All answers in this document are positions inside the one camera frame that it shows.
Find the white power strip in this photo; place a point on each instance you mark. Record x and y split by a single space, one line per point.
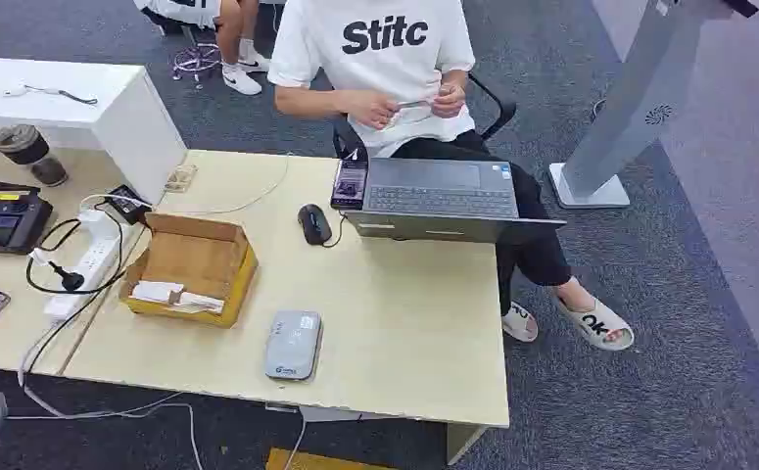
97 256

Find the black remote controller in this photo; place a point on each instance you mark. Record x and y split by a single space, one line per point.
3 220

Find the white cards stack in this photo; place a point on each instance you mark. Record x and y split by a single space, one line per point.
158 292

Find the black power adapter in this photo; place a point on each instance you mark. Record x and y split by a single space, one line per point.
126 204

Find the wooden card box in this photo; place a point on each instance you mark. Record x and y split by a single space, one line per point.
194 256

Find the dark lidded cup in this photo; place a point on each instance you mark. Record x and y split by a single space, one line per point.
25 149

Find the grey card reader pad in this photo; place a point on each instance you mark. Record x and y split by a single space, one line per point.
293 346

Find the white computer mouse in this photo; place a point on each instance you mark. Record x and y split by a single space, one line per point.
14 90

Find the white cabinet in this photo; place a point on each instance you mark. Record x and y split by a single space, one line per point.
119 117

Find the yellow board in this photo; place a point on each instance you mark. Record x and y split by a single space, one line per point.
314 462

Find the black computer mouse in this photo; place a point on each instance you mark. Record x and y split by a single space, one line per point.
314 224

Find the chrome chair base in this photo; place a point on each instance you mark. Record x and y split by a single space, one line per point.
196 60

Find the person in background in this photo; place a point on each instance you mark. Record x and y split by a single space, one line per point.
233 39

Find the grey open laptop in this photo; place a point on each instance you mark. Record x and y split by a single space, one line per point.
441 194

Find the card in person's hands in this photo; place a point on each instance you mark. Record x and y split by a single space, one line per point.
413 104

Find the seated person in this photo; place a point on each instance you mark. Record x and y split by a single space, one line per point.
379 58

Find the grey column stand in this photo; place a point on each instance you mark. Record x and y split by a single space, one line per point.
638 97

